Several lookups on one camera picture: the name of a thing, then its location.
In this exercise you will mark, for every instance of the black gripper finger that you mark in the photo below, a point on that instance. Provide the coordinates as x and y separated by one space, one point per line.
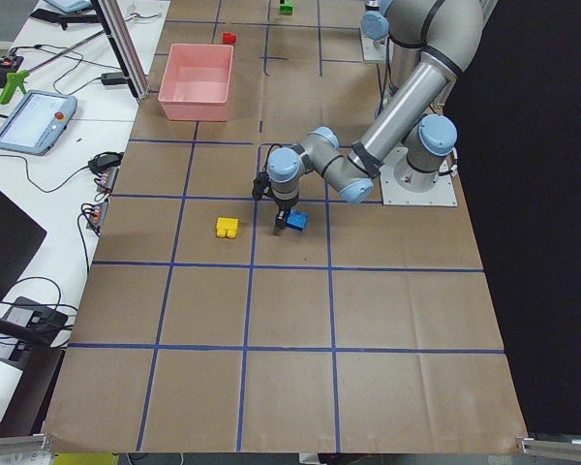
280 221

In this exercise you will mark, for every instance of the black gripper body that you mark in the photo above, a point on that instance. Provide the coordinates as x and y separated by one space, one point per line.
284 204

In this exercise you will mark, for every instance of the blue toy block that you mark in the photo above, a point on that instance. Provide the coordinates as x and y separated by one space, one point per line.
297 220

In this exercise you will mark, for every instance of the green toy block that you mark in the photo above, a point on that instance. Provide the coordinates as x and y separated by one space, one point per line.
286 7

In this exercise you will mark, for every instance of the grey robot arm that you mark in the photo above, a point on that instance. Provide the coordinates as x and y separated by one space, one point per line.
428 46
375 13

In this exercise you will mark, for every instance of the pink plastic box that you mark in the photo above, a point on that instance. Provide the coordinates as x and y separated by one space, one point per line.
196 83

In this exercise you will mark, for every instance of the yellow toy block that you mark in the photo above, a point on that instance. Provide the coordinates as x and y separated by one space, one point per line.
227 227

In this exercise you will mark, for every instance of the red toy block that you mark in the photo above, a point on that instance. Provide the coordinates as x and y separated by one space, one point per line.
229 38

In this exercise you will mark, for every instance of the black power adapter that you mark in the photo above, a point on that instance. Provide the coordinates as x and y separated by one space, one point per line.
110 79

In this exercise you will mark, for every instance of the robot teach pendant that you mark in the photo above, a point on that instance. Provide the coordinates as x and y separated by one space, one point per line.
37 122

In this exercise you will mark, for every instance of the black monitor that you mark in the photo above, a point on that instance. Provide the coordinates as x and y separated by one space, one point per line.
20 239

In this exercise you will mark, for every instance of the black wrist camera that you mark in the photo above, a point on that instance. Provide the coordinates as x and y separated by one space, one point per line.
261 186

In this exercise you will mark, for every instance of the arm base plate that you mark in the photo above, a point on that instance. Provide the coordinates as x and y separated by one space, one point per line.
375 44
401 185

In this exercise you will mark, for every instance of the usb hub with cables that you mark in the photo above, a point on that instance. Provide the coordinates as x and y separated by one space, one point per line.
105 167

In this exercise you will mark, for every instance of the aluminium frame post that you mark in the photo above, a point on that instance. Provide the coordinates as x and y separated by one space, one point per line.
114 25

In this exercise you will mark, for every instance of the green handled grabber tool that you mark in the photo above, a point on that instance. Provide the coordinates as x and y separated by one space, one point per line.
14 81

